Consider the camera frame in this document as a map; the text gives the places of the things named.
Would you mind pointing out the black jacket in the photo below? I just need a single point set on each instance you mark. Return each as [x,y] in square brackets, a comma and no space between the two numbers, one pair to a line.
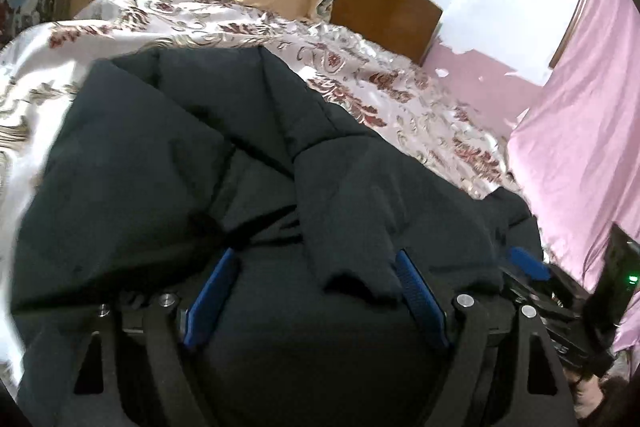
[280,217]

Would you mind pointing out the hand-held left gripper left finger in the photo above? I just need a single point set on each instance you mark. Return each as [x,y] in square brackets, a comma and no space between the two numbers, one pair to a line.
[212,292]

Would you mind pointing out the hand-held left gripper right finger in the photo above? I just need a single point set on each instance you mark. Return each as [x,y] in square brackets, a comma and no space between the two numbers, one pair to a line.
[422,302]

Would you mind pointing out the floral satin bedspread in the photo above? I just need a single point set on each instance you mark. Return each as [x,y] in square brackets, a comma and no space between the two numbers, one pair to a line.
[350,72]

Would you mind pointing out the pink curtain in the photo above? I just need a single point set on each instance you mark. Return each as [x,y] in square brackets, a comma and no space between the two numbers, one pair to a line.
[575,142]

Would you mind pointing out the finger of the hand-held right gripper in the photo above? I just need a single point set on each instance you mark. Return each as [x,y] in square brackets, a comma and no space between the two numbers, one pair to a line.
[527,263]

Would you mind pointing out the brown wooden frame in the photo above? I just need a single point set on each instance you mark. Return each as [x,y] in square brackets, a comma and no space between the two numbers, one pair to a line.
[575,7]

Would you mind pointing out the person's right hand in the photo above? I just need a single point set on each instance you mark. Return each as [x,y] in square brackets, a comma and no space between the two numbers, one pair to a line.
[592,399]

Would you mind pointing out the wooden headboard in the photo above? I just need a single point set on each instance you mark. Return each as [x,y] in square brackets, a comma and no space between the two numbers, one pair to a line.
[382,9]

